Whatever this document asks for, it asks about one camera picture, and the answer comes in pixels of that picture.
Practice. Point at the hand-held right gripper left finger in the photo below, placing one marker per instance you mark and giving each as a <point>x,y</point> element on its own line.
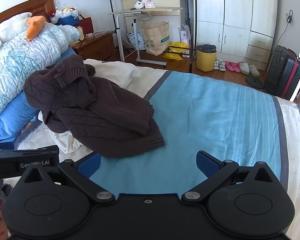
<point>90,165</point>

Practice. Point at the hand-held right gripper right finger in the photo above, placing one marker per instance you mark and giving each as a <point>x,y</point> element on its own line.
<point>207,163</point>

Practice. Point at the brown knit sweater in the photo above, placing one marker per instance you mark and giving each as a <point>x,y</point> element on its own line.
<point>97,112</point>

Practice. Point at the blue pillow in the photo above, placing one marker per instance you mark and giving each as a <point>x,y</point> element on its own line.
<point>12,116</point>

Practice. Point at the black weight plate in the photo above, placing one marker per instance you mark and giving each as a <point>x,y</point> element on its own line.
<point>255,82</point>

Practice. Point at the white fleece garment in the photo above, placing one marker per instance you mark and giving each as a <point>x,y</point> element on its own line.
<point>110,70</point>

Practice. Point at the pink slipper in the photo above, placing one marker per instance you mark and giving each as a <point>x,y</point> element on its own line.
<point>229,66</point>
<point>236,67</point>

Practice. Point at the white sneaker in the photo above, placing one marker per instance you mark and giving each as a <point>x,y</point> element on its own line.
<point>216,64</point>
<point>222,65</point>

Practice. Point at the light blue quilt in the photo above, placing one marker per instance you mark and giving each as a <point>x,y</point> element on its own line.
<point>20,62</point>

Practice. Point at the beige slipper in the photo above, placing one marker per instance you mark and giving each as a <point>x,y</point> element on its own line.
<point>254,70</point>
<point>244,68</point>

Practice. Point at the yellow trash bin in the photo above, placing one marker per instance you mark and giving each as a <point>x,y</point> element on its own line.
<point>206,60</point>

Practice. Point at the yellow plastic bag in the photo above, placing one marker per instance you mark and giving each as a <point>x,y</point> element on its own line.
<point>176,50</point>

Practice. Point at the wooden nightstand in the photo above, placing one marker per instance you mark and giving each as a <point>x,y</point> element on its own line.
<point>97,46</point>

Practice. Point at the white plastic package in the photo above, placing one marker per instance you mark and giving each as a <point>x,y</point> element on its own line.
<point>185,36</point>

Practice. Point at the blue white plastic bag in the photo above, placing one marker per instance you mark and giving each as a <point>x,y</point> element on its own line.
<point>136,41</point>

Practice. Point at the brown paper bag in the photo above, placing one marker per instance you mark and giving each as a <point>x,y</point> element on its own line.
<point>155,38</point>

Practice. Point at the red bag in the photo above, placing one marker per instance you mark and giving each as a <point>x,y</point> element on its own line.
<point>86,25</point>

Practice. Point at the white wardrobe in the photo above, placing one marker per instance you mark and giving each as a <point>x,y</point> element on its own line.
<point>237,17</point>

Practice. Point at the black stand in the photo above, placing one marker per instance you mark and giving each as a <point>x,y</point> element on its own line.
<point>188,10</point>

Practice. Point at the wooden headboard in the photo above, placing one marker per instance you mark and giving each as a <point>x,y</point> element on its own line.
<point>27,7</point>

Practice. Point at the rolling side table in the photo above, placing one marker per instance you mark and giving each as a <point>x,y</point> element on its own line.
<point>145,10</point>

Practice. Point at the small white cow plush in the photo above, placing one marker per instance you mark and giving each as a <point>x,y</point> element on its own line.
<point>140,4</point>

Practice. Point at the small pink box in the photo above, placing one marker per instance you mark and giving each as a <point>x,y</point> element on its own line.
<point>150,4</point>

